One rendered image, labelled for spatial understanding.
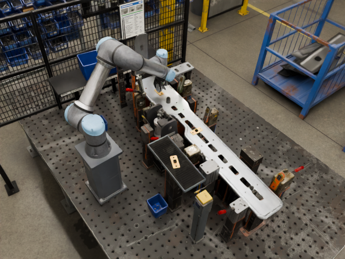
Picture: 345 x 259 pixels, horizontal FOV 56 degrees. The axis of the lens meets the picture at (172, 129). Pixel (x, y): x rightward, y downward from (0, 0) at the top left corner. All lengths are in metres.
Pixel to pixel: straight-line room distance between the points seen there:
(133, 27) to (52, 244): 1.87
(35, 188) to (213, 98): 1.81
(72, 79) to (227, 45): 2.88
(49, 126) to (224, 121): 1.41
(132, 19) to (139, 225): 1.55
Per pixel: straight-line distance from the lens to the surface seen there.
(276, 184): 1.96
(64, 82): 2.55
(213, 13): 5.24
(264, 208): 1.89
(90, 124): 1.76
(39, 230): 3.02
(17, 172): 3.43
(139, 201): 2.17
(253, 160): 2.03
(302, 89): 4.12
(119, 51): 1.73
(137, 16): 2.69
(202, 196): 1.67
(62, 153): 2.50
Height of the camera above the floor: 2.57
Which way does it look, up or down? 47 degrees down
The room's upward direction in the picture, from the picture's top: 3 degrees clockwise
